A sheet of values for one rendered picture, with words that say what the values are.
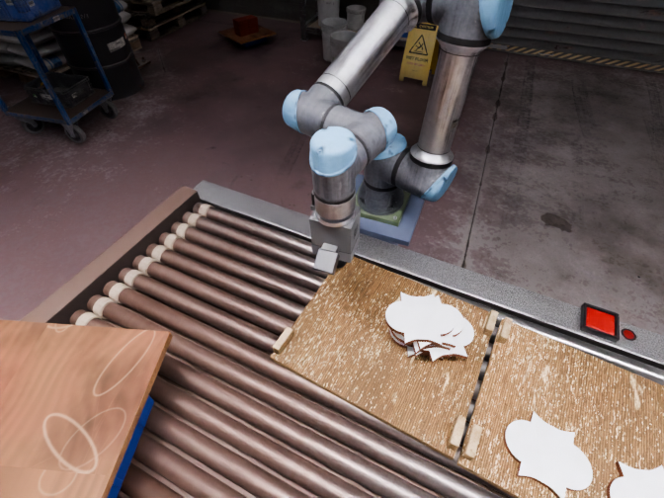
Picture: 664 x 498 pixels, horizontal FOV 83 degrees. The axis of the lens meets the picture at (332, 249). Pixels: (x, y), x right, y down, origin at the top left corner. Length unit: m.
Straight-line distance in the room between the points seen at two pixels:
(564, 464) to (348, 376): 0.41
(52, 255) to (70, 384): 2.02
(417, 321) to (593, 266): 1.96
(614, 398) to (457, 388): 0.31
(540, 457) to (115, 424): 0.74
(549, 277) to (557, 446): 1.70
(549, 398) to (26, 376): 1.00
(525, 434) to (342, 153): 0.61
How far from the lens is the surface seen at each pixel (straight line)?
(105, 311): 1.08
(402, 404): 0.82
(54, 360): 0.90
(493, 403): 0.87
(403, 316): 0.83
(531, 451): 0.85
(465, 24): 0.91
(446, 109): 0.98
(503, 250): 2.52
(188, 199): 1.25
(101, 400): 0.81
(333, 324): 0.89
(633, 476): 0.93
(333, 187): 0.63
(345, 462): 0.80
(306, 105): 0.75
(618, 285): 2.66
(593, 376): 0.99
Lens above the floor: 1.70
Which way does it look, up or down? 48 degrees down
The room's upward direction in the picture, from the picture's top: straight up
